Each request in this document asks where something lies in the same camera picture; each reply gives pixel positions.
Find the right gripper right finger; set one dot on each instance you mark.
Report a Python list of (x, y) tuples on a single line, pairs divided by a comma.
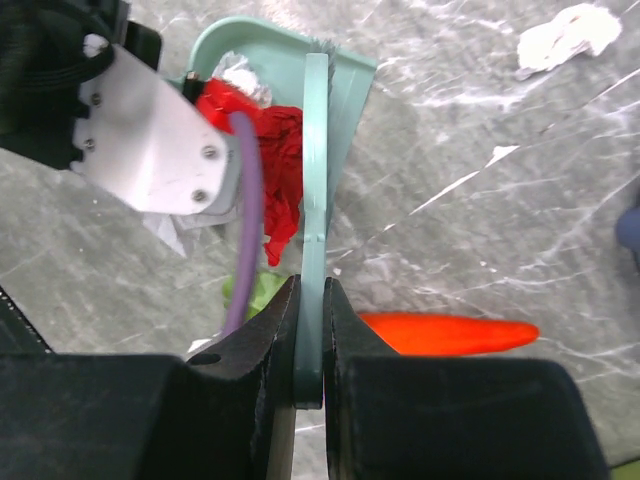
[(390, 416)]

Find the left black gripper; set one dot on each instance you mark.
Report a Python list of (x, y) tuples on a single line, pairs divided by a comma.
[(48, 50)]

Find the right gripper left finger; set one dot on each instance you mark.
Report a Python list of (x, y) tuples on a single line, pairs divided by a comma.
[(226, 413)]

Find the teal dustpan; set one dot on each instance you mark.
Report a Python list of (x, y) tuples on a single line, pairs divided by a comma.
[(277, 55)]

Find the teal hand brush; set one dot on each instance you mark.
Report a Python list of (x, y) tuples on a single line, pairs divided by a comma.
[(308, 355)]

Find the orange toy carrot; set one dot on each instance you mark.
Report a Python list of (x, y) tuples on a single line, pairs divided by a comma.
[(420, 334)]

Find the grey paper scrap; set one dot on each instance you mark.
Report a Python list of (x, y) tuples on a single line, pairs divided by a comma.
[(182, 233)]

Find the small white paper ball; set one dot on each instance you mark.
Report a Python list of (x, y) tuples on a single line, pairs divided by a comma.
[(236, 70)]

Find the red paper scrap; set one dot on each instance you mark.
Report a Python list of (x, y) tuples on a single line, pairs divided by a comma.
[(279, 132)]

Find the green plastic tray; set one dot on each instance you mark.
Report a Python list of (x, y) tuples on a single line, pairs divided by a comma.
[(628, 471)]

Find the blue plastic bucket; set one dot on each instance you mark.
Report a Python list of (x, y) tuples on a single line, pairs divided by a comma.
[(627, 231)]

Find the white paper scrap near bucket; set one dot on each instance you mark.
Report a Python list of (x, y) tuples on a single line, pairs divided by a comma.
[(582, 28)]

